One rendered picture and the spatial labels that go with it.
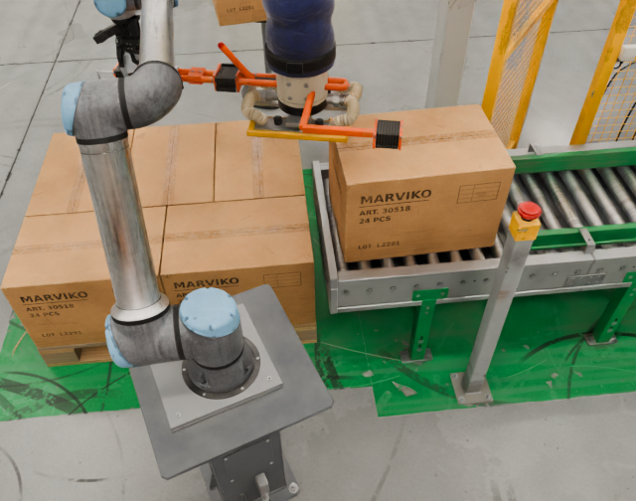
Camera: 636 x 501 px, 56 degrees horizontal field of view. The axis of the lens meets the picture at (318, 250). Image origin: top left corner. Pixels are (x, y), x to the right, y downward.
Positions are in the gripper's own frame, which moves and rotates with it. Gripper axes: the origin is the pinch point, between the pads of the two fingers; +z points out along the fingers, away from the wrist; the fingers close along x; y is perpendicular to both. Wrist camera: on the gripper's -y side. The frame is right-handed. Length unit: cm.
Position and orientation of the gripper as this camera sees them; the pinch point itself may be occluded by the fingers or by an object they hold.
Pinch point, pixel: (130, 71)
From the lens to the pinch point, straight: 223.7
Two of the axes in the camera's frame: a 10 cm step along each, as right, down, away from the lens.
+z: 0.1, 6.8, 7.3
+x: 1.6, -7.2, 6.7
